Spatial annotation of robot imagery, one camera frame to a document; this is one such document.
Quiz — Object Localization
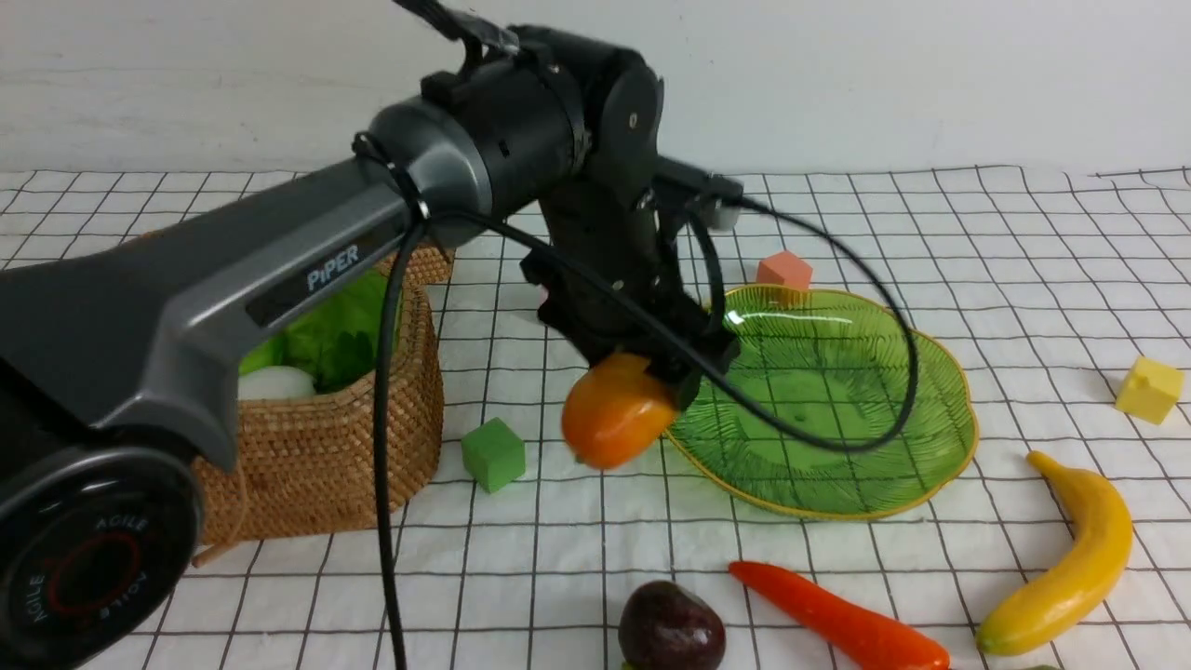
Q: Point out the white checkered tablecloth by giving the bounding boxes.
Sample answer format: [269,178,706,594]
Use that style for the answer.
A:
[0,165,1191,670]

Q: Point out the woven rattan basket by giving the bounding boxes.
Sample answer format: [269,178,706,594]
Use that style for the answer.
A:
[194,245,454,550]

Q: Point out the yellow foam cube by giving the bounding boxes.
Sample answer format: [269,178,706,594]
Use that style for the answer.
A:
[1114,356,1185,425]

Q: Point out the black cable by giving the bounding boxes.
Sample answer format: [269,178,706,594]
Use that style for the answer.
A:
[372,190,922,670]

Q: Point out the orange foam cube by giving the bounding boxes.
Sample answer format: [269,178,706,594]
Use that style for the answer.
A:
[754,250,813,292]

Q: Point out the orange carrot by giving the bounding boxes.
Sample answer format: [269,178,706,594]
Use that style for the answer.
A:
[728,561,950,669]

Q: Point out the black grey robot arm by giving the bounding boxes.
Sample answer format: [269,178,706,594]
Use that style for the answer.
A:
[1,25,741,669]

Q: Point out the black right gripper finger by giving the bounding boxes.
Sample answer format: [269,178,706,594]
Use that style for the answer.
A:
[672,370,703,412]

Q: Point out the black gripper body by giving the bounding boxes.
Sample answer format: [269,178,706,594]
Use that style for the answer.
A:
[520,179,741,386]

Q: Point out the green glass leaf plate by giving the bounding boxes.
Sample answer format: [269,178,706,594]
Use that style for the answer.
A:
[667,284,980,520]

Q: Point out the orange mango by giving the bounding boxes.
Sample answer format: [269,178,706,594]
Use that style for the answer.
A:
[561,353,679,471]

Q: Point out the green foam cube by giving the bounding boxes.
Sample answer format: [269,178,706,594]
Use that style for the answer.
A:
[461,417,526,493]

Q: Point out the white radish with leaves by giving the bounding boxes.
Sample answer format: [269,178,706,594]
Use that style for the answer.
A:
[238,317,379,400]

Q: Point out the yellow banana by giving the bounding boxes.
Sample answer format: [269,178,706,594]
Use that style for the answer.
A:
[975,452,1134,657]

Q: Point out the dark purple mangosteen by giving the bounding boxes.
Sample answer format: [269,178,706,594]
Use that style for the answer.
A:
[618,581,727,669]

